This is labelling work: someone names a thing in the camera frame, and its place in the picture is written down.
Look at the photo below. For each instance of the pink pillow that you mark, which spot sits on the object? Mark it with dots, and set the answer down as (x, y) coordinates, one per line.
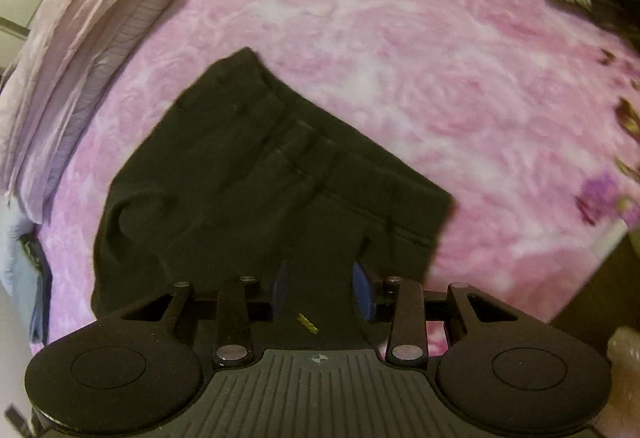
(95, 83)
(65, 33)

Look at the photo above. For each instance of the pink rose blanket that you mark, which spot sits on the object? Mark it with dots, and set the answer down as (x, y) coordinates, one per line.
(400, 58)

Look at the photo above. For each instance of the folded dark cloth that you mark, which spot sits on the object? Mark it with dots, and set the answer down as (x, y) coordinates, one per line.
(40, 278)

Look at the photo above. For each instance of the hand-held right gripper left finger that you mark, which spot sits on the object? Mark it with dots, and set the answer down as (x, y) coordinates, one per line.
(281, 290)

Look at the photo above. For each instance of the black pants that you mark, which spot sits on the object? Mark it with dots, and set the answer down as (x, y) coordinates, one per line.
(260, 178)

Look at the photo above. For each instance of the grey striped quilt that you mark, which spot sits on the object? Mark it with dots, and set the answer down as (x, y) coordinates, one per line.
(135, 23)

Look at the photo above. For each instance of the folded grey-green cloth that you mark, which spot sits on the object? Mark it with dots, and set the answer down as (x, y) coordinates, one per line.
(15, 258)

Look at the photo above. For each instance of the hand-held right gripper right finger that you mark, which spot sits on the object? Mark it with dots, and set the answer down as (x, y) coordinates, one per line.
(364, 290)

